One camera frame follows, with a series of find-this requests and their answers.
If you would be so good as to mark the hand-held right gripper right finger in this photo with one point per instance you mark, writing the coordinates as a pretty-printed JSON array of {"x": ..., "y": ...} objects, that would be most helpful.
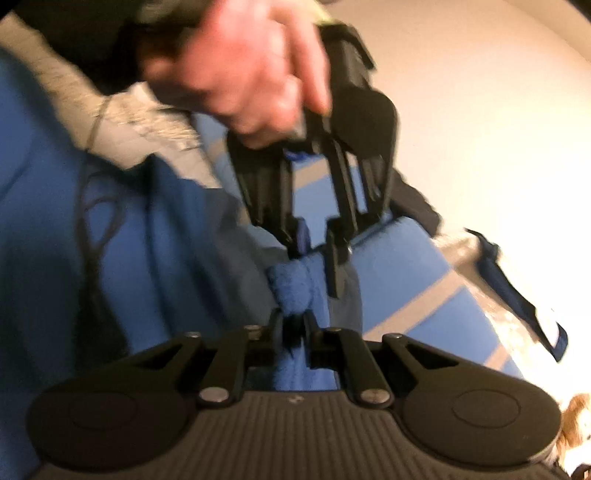
[{"x": 318, "y": 350}]

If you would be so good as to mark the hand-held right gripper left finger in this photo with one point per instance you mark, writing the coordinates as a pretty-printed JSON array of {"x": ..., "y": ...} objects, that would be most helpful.
[{"x": 277, "y": 337}]

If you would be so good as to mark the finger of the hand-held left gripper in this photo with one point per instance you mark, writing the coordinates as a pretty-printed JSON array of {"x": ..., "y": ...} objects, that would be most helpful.
[
  {"x": 277, "y": 217},
  {"x": 335, "y": 258}
]

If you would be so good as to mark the blue fleece blanket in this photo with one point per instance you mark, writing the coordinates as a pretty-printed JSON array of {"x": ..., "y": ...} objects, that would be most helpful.
[{"x": 161, "y": 230}]

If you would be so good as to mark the person's left hand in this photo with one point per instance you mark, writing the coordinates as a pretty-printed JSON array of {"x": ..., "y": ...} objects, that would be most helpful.
[{"x": 240, "y": 69}]

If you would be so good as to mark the blue grey-striped pillow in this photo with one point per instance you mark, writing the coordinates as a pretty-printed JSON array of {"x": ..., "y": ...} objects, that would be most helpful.
[
  {"x": 406, "y": 267},
  {"x": 318, "y": 203}
]

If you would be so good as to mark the dark cloth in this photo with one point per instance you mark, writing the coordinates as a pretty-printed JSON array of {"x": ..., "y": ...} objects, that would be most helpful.
[{"x": 415, "y": 203}]

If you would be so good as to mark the silver patterned cushion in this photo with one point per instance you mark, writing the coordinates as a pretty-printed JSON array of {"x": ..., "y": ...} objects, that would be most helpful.
[{"x": 466, "y": 258}]

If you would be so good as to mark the lace-trimmed sheer cover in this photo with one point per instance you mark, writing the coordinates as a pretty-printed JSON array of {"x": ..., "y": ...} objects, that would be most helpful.
[{"x": 157, "y": 120}]

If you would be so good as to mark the navy and white garment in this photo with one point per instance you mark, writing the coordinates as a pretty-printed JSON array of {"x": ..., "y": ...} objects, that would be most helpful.
[{"x": 508, "y": 281}]

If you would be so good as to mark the brown teddy bear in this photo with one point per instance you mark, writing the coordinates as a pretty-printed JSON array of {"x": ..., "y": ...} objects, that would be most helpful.
[{"x": 575, "y": 420}]

